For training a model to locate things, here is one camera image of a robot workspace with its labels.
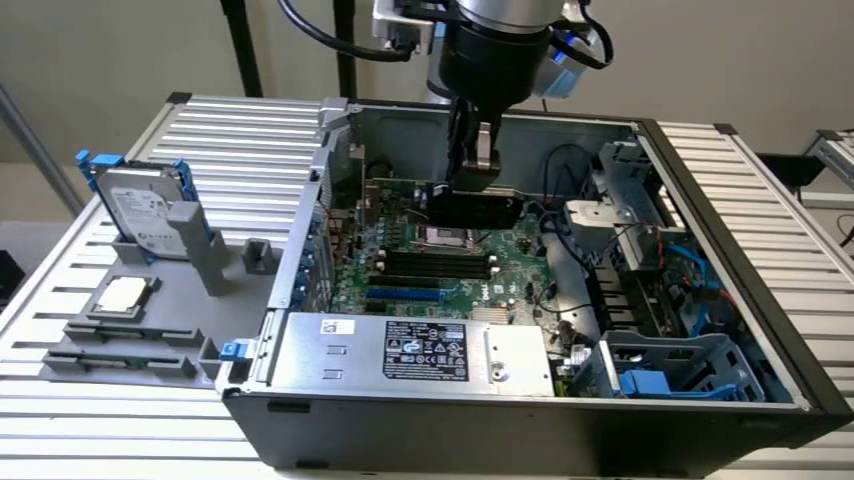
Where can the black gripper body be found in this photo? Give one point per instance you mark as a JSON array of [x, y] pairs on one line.
[[494, 60]]

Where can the black box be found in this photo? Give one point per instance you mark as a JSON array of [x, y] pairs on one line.
[[787, 169]]

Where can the grey parts rack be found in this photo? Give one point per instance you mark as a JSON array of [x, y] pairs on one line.
[[180, 320]]

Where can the silver hard disk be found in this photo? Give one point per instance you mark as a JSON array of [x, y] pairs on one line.
[[143, 210]]

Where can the black open PC case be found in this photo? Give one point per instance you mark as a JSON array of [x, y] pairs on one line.
[[507, 430]]

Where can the black stand pole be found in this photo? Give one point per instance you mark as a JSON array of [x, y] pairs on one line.
[[346, 70], [246, 45]]

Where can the black RAM slot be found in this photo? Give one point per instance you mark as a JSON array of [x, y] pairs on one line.
[[438, 275], [440, 255], [439, 268], [440, 262]]

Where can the blue expansion slot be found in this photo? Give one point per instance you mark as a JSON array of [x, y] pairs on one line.
[[403, 295]]

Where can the grey card retention bracket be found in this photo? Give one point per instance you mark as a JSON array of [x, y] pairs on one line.
[[336, 114]]

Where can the green motherboard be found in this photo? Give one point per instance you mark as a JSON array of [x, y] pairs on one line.
[[460, 295]]

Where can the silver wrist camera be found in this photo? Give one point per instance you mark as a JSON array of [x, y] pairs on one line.
[[394, 20]]

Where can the silver CPU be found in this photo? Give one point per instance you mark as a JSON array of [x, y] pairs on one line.
[[121, 297]]

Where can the slatted metal side table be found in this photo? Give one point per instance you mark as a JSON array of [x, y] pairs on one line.
[[834, 155]]

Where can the black expansion slot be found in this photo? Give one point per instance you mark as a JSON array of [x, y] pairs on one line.
[[404, 283]]

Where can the grey plastic drive cage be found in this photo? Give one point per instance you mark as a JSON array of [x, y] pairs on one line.
[[694, 360]]

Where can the small motherboard heatsink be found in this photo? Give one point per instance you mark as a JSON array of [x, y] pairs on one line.
[[492, 313]]

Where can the blue drive cage latch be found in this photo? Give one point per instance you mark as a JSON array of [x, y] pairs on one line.
[[643, 384]]

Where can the blue disk carrier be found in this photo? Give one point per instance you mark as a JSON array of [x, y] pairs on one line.
[[100, 161]]

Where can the silver power supply unit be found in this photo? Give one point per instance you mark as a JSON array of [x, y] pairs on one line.
[[374, 350]]

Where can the grey metal bar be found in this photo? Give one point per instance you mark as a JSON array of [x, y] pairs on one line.
[[33, 145]]

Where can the CPU socket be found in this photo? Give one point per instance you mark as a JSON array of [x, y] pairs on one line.
[[446, 237]]

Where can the blue case latch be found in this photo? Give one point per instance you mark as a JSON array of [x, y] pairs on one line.
[[235, 350]]

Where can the metal disk bay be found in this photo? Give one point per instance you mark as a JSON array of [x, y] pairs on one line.
[[617, 210]]

